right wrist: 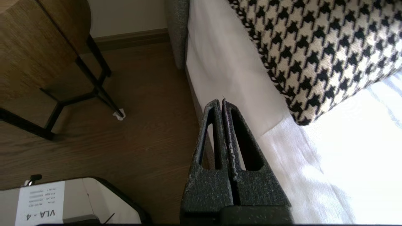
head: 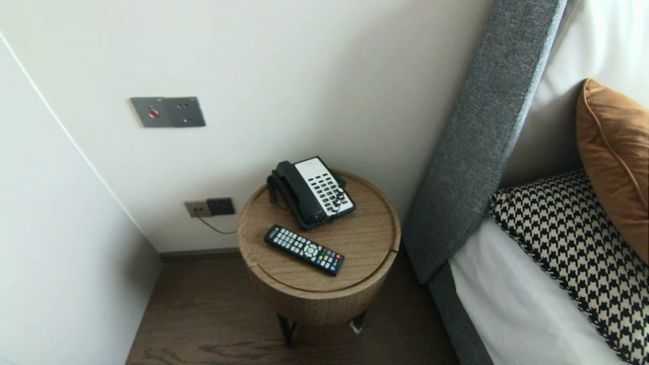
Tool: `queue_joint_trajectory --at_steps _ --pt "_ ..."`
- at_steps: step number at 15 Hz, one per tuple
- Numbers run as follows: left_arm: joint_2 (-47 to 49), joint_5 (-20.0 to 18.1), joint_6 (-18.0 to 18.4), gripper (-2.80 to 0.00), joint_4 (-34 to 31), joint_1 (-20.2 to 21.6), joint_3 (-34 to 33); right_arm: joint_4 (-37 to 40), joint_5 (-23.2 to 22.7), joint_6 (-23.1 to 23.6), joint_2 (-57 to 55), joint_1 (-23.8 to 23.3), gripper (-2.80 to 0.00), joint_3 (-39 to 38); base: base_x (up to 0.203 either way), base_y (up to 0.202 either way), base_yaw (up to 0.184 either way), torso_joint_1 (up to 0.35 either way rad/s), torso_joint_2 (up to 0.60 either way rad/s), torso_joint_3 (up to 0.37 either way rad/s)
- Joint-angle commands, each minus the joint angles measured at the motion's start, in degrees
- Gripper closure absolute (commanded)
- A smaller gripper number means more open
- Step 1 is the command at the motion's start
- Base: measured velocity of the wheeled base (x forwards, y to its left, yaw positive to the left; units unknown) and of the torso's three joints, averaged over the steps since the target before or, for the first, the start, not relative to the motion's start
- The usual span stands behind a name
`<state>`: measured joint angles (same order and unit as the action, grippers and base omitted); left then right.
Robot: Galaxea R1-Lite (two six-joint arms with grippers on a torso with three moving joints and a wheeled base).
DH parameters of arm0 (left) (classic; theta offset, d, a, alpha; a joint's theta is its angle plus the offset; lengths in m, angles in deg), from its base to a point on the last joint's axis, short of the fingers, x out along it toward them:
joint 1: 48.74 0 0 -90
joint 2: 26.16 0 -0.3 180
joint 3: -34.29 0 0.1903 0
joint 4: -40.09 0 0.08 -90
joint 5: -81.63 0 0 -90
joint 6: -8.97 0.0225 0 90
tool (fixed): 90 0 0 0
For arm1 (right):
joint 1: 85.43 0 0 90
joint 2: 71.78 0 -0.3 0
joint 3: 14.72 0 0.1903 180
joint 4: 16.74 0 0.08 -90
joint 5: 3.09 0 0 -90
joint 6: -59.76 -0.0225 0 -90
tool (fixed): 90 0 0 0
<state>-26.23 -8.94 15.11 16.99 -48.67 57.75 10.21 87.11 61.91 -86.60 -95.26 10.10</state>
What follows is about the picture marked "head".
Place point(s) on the grey fabric headboard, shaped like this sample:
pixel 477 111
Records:
pixel 481 126

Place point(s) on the black telephone handset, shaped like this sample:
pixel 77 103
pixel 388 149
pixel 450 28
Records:
pixel 299 192

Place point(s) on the white bed sheet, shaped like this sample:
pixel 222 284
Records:
pixel 507 304

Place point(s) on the plain grey wall switch plate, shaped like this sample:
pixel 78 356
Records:
pixel 186 111

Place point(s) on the small white plastic piece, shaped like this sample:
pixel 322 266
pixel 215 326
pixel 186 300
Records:
pixel 356 327

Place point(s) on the dark grey power socket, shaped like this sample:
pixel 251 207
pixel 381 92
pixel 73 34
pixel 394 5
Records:
pixel 223 206

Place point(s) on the black TV remote control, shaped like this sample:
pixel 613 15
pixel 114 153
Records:
pixel 304 249

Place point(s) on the beige wall phone socket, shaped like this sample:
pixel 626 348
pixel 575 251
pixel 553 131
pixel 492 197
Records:
pixel 195 209

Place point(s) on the large white pillow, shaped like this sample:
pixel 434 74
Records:
pixel 608 40

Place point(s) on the black white houndstooth pillow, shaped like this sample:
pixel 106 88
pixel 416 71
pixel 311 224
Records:
pixel 568 238

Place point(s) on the black and white telephone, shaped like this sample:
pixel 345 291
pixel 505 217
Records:
pixel 329 185

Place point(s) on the grey switch plate red dot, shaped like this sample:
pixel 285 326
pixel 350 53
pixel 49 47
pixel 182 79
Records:
pixel 149 113

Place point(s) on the round wooden bedside table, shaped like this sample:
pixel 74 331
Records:
pixel 365 238

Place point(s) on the grey fabric bed frame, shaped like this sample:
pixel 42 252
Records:
pixel 456 324

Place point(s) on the wooden skirting board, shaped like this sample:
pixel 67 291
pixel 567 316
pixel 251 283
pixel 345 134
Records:
pixel 203 254

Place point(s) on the brown velvet cushion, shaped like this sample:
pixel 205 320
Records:
pixel 616 152

